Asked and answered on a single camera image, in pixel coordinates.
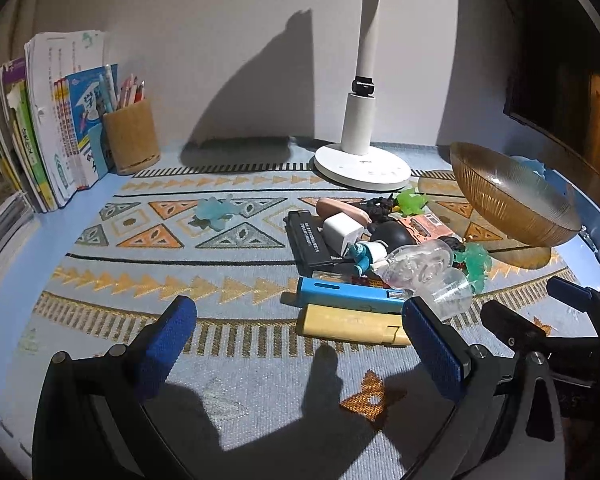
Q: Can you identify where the amber glass bowl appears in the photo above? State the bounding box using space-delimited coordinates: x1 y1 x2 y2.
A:
449 141 582 248

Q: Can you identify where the blue rectangular box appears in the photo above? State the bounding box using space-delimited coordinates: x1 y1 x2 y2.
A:
296 276 408 313

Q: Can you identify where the pink sausage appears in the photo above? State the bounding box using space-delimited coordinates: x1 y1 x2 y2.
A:
316 197 372 226

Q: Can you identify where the orange printed box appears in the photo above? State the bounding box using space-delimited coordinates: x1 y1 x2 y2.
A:
395 213 456 243

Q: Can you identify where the dark green jelly toy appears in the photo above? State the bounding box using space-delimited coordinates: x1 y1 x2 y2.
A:
455 241 496 295

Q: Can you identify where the patterned woven mat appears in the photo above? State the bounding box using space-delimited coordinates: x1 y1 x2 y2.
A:
0 137 600 480

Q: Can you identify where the wooden pen holder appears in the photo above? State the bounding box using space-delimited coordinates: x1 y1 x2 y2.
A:
102 99 161 176

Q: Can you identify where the clear plastic cup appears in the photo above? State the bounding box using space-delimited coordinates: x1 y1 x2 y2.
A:
415 267 473 321

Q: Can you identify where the white blue adapter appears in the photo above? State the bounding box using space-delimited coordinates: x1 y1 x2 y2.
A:
347 240 391 278

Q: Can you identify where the black rectangular box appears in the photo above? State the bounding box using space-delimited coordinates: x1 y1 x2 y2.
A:
286 210 333 268

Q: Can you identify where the black round object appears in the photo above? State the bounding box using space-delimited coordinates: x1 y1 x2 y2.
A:
367 222 416 253

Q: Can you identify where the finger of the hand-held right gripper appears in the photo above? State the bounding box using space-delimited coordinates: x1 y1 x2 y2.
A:
480 300 548 356
546 276 600 321

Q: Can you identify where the light blue star toy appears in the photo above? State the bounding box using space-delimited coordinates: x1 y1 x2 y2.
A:
189 194 248 232

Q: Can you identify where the clear plastic round case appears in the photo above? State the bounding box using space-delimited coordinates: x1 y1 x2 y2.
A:
377 239 456 291

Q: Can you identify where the black toy figure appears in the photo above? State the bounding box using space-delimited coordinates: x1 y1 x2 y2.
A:
357 194 398 223

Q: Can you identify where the bunch of pens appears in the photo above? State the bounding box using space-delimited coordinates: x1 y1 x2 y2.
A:
97 63 148 113

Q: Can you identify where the yellow rectangular box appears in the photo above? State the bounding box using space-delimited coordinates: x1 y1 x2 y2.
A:
297 304 412 347

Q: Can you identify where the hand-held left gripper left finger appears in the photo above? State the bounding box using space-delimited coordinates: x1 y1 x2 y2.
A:
32 295 198 480

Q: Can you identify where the white charger plug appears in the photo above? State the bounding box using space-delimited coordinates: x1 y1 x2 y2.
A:
321 212 365 257

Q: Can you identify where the stack of papers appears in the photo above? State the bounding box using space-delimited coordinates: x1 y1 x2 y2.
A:
0 192 36 281

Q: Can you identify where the small red packet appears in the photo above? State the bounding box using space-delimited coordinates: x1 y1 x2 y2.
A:
350 275 396 291

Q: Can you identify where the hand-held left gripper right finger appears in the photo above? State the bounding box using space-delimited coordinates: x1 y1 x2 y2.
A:
401 296 567 480

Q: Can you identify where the white desk lamp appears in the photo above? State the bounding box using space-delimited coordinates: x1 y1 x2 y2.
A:
312 0 413 191

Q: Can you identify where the light green jelly toy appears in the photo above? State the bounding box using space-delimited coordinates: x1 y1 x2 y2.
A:
392 187 431 218

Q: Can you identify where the row of books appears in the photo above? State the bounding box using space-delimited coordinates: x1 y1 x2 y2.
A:
0 30 116 213

